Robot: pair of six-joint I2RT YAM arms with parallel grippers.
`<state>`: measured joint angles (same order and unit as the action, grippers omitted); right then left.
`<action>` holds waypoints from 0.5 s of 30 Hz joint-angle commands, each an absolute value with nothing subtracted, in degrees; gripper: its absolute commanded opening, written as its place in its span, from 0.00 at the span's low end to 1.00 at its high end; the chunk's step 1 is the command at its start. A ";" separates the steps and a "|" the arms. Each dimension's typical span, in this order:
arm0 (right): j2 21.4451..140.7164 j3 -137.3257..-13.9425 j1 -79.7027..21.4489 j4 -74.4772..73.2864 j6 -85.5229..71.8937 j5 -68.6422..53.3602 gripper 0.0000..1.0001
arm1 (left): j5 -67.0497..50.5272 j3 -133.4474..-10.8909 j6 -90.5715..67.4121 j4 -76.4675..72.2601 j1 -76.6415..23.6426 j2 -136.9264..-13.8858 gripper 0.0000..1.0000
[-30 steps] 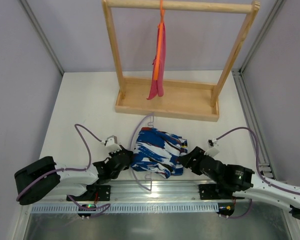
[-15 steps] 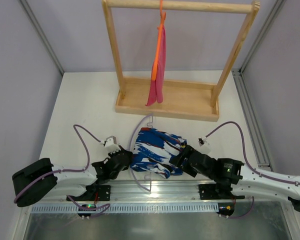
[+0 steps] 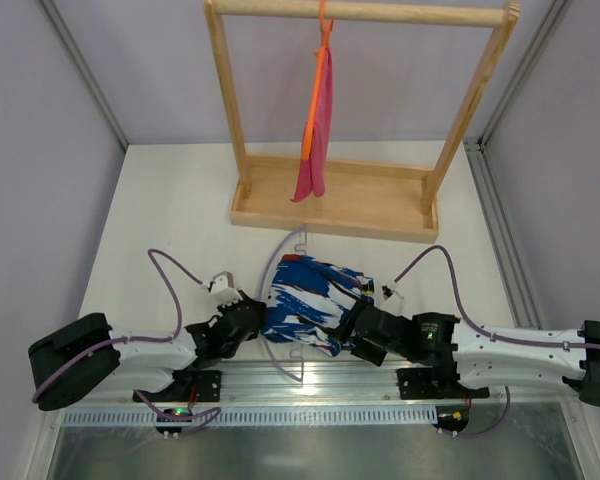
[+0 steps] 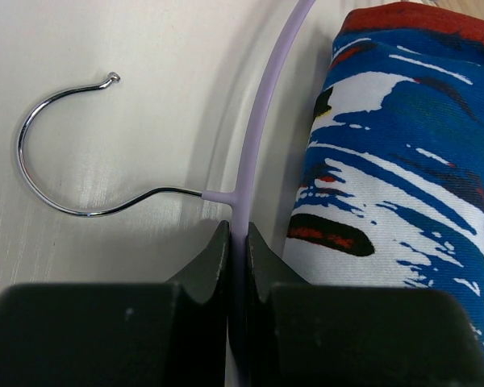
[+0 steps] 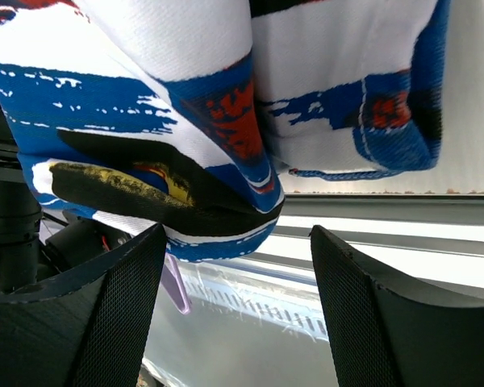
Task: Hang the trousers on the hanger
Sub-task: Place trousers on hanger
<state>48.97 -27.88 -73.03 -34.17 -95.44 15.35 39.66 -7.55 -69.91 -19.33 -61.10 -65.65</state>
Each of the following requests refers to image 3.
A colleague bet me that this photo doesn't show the blue white patterned trousers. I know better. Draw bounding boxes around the blue white patterned trousers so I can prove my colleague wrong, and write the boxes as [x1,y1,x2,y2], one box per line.
[261,254,375,357]

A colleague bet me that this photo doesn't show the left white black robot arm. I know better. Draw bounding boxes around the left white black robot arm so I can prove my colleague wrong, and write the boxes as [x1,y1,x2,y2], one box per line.
[28,272,266,411]

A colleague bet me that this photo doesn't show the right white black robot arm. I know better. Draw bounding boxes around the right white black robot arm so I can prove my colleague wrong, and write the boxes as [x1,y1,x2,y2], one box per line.
[332,290,600,407]

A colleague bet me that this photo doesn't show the pink garment on hanger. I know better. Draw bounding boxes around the pink garment on hanger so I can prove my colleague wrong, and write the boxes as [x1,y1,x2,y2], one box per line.
[291,46,333,203]

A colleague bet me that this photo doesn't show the orange plastic hanger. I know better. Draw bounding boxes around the orange plastic hanger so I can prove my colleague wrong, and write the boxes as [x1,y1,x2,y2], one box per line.
[300,0,333,161]

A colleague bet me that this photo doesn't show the left black connector board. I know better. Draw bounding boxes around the left black connector board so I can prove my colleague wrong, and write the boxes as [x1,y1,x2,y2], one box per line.
[155,407,192,438]

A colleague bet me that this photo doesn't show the black connector board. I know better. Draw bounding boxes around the black connector board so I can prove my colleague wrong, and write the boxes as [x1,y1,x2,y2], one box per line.
[433,410,470,436]
[155,407,192,438]

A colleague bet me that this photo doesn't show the right black connector board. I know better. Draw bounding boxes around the right black connector board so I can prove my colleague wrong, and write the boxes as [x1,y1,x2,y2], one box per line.
[433,410,470,436]

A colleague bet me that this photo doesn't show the wooden clothes rack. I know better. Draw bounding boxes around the wooden clothes rack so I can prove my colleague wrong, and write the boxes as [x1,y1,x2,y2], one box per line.
[204,1,520,243]

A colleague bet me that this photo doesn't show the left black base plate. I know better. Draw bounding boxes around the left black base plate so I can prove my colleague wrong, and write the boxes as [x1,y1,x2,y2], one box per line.
[142,370,222,403]

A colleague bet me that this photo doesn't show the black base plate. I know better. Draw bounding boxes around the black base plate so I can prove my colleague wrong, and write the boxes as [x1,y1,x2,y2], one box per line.
[142,370,222,403]
[396,367,490,400]

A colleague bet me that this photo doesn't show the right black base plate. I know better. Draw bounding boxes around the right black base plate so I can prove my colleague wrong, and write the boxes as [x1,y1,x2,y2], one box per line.
[396,367,490,400]

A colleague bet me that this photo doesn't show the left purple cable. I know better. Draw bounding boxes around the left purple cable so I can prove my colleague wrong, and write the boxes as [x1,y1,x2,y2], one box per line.
[31,247,222,436]

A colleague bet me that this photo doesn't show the purple cable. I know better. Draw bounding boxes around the purple cable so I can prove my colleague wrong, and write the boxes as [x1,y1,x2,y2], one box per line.
[31,247,222,436]
[392,244,600,440]

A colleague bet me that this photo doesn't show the aluminium front rail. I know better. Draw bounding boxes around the aluminium front rail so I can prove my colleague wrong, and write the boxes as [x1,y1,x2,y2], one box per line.
[38,360,588,407]

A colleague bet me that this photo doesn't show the slotted grey cable duct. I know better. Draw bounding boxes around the slotted grey cable duct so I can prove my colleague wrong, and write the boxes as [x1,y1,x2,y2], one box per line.
[62,404,438,428]

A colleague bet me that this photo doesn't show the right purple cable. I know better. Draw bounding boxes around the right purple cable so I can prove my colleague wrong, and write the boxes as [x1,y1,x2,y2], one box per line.
[392,244,600,440]

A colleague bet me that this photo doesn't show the right aluminium side rail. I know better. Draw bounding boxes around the right aluminium side rail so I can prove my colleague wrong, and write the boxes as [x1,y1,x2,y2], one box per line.
[463,138,544,330]

